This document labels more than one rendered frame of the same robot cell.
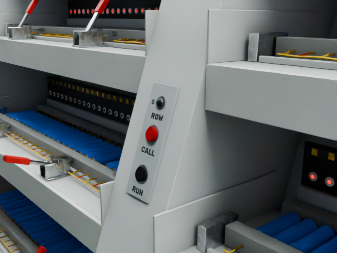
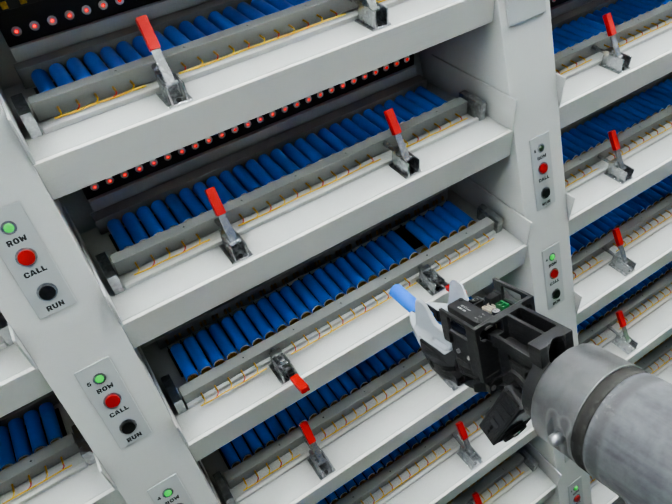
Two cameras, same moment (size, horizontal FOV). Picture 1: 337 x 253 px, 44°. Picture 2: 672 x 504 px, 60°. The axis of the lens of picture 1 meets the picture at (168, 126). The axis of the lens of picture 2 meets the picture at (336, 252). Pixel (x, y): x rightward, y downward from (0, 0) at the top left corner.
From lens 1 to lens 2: 1.08 m
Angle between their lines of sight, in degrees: 71
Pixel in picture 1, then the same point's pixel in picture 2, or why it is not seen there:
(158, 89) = (535, 142)
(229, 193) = not seen: hidden behind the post
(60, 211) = (477, 284)
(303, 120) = (602, 102)
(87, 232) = (510, 264)
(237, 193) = not seen: hidden behind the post
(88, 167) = (444, 251)
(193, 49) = (547, 105)
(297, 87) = (602, 91)
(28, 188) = not seen: hidden behind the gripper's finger
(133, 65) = (500, 143)
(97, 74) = (455, 176)
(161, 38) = (521, 112)
